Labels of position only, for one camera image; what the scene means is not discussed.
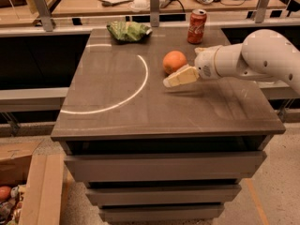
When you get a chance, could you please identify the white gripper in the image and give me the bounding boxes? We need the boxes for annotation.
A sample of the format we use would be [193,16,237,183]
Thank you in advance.
[163,45,221,87]

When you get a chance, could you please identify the orange fruit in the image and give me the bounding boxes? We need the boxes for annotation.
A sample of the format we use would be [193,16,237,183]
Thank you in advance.
[162,51,188,74]

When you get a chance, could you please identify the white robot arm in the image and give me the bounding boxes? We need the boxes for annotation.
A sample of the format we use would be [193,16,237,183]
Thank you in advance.
[163,29,300,94]

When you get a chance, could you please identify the green jalapeno chip bag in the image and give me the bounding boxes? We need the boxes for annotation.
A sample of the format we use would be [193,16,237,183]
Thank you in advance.
[107,22,152,42]

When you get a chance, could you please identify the red coca-cola can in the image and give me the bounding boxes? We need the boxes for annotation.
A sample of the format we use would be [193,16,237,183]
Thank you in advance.
[187,9,207,44]

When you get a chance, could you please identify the grey drawer cabinet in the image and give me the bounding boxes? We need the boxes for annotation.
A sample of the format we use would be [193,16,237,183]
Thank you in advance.
[52,28,284,210]

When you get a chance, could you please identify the top grey drawer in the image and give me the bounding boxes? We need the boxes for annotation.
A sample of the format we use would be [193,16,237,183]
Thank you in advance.
[65,151,266,182]

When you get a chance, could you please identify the grey drawer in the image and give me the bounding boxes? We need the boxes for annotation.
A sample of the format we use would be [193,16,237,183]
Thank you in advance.
[65,151,266,182]
[99,204,224,223]
[86,185,241,207]

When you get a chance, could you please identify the middle grey drawer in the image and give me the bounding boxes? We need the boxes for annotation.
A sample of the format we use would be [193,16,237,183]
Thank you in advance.
[86,185,241,207]

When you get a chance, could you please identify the bottom grey drawer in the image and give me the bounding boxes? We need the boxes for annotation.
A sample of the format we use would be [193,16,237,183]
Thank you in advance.
[99,204,224,223]

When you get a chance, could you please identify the cardboard box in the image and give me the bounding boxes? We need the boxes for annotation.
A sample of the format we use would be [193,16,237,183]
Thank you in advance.
[0,142,64,225]

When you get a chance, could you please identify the red item in box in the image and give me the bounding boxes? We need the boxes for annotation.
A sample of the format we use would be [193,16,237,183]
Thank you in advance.
[0,186,11,202]

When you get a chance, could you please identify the middle metal bracket post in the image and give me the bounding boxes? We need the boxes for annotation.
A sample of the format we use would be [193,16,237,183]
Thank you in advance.
[150,0,159,27]

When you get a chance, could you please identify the metal bracket post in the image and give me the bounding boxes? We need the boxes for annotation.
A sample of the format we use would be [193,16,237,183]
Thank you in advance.
[253,0,270,23]
[150,0,159,27]
[33,0,54,32]

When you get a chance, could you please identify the right metal bracket post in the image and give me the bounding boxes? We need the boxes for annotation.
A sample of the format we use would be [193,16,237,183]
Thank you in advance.
[253,0,270,23]

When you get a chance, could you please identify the left metal bracket post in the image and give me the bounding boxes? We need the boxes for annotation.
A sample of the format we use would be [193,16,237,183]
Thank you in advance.
[33,0,54,32]

